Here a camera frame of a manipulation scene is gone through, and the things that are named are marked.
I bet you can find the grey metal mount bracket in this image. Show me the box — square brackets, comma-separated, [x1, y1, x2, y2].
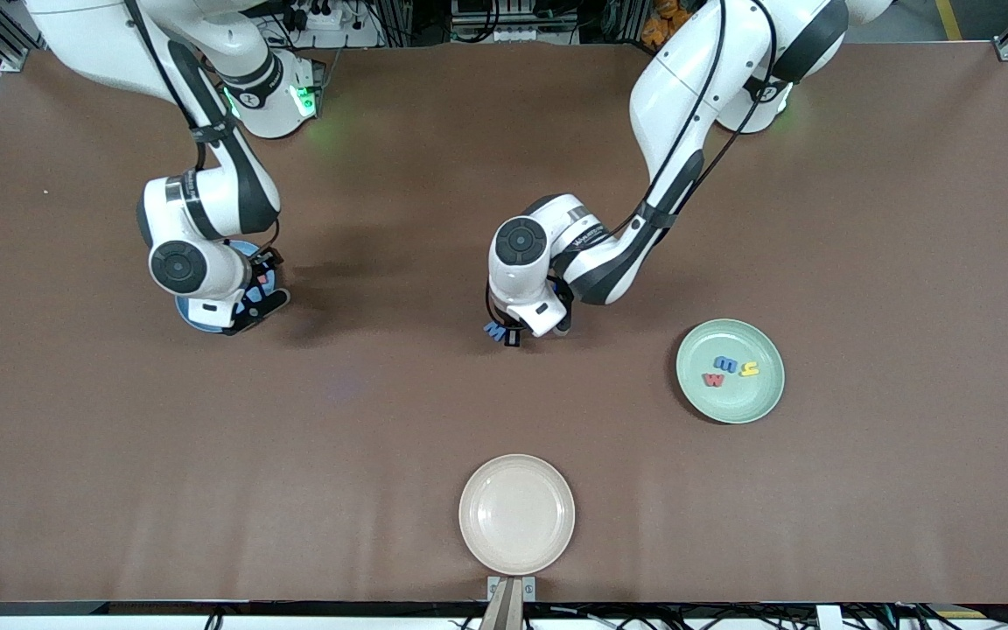
[486, 576, 537, 603]

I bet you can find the blue round plate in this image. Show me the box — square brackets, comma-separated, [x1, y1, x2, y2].
[175, 241, 282, 335]

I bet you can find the orange packaged items pile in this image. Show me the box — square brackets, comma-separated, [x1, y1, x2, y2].
[641, 0, 690, 49]

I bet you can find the camera mount post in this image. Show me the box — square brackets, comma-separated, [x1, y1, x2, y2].
[479, 579, 525, 630]

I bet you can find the green round plate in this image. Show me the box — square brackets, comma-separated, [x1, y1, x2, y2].
[675, 318, 786, 425]

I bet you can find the dark equipment with cables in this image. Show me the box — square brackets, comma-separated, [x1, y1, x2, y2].
[450, 0, 597, 45]

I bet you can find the brown table cover sheet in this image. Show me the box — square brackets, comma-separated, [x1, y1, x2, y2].
[0, 44, 1008, 605]

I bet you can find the white power strip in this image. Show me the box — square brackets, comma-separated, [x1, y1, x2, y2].
[281, 0, 349, 32]

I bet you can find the beige round plate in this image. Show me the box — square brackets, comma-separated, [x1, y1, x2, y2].
[458, 454, 576, 577]

